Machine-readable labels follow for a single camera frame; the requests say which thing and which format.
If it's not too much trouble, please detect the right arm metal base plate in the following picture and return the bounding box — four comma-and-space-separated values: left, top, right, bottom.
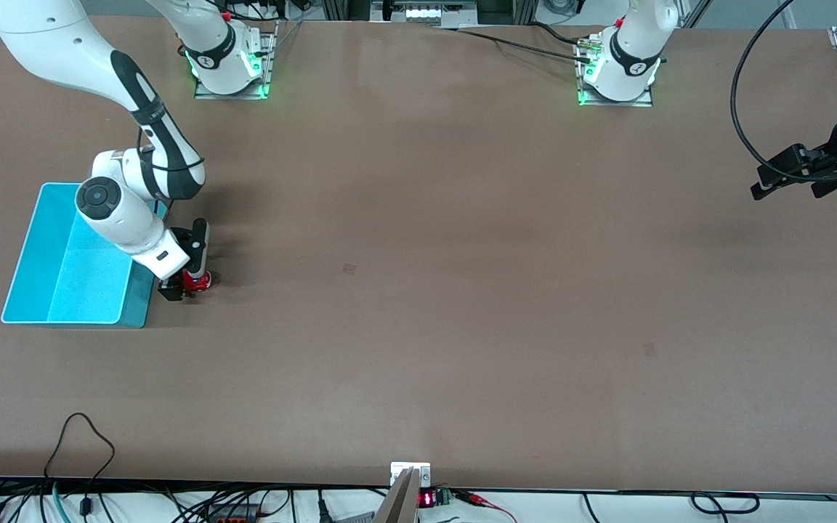
194, 22, 275, 101

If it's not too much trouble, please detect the black coiled cable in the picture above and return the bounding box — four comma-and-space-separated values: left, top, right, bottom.
691, 492, 761, 515

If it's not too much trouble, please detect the black orange power strip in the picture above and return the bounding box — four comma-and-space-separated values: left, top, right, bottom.
204, 503, 259, 523

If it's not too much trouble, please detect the white lit background device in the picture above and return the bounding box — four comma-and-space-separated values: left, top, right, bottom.
371, 0, 479, 28

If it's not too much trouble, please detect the silver camera mount bracket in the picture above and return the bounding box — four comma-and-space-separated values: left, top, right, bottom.
373, 462, 432, 523

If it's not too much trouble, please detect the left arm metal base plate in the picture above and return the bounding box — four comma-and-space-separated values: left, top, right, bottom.
575, 36, 654, 108

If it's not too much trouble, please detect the black base power cable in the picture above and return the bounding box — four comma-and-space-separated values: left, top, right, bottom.
433, 25, 594, 65

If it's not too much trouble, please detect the thin black looped cable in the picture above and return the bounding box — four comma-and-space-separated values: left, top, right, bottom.
44, 413, 116, 518

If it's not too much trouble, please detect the blue plastic box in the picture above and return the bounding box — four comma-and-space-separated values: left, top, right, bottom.
1, 182, 171, 329

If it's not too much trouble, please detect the red clip wire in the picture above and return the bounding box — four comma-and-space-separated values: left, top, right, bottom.
453, 490, 517, 522

